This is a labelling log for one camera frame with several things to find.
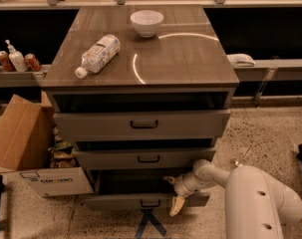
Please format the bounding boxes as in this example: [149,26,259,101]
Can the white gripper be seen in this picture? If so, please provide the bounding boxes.
[163,171,206,217]

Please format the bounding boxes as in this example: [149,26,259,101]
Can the grey drawer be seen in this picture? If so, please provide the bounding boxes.
[84,169,211,212]
[76,147,215,170]
[54,110,230,141]

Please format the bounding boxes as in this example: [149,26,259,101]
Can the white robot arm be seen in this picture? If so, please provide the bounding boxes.
[165,159,302,239]

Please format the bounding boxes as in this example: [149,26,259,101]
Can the grey drawer cabinet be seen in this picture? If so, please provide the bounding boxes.
[40,5,240,197]

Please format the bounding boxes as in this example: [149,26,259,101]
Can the open cardboard box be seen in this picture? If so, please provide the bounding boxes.
[0,95,93,197]

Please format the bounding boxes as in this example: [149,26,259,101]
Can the metal spoon on floor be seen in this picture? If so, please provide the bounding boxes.
[234,146,252,167]

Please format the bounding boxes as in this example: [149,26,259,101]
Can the snack bags in box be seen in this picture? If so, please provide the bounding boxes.
[49,126,78,168]

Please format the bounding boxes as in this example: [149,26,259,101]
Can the folded white cloth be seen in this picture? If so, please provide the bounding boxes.
[227,54,255,67]

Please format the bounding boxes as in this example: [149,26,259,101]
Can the clear plastic water bottle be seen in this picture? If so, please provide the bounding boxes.
[75,35,121,79]

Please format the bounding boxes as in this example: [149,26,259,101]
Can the white ceramic bowl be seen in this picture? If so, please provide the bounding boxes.
[131,10,163,38]

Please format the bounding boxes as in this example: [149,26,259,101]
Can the right red soda can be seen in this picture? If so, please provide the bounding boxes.
[25,53,42,72]

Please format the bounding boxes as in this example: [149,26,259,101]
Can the red soda can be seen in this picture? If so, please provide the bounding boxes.
[0,51,15,72]
[25,53,42,72]

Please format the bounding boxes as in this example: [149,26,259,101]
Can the white pump bottle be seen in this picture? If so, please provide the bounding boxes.
[6,40,28,72]

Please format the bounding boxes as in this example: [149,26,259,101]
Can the left red soda can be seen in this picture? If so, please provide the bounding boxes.
[0,51,15,72]

